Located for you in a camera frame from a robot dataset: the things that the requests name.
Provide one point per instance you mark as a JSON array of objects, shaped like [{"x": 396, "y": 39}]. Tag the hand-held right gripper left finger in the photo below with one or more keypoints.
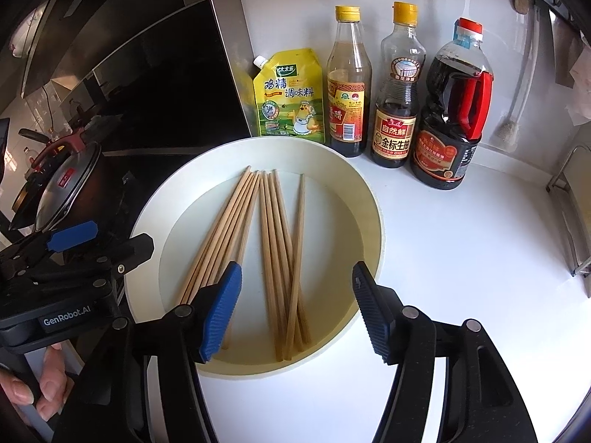
[{"x": 221, "y": 309}]

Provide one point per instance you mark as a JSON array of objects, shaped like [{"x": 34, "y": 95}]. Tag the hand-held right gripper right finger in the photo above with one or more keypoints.
[{"x": 369, "y": 314}]

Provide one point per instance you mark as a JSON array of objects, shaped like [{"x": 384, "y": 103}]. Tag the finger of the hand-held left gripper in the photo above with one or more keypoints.
[
  {"x": 74, "y": 235},
  {"x": 129, "y": 249}
]

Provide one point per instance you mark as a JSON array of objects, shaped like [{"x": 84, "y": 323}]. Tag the pile of wooden chopsticks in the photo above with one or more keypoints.
[{"x": 272, "y": 240}]

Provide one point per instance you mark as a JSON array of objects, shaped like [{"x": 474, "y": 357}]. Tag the white round plastic basin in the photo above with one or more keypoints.
[{"x": 351, "y": 221}]

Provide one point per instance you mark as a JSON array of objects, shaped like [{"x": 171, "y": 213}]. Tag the person's left hand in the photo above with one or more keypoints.
[{"x": 51, "y": 383}]

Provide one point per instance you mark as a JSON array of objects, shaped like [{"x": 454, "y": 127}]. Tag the pot with glass lid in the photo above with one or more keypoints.
[{"x": 69, "y": 184}]

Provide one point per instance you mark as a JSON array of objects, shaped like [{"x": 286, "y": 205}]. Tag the yellow-capped soy sauce bottle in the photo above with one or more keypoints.
[{"x": 395, "y": 134}]

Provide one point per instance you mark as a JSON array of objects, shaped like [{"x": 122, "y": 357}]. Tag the small amber vinegar bottle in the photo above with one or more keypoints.
[{"x": 348, "y": 110}]

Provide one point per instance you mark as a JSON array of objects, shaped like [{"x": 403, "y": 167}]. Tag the yellow seasoning pouch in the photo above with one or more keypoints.
[{"x": 291, "y": 101}]

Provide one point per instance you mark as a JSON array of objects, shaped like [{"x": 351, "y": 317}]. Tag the metal cutting board rack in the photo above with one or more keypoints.
[{"x": 570, "y": 194}]

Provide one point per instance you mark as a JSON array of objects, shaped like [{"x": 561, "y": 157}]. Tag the beige hanging rag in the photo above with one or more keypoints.
[{"x": 575, "y": 69}]

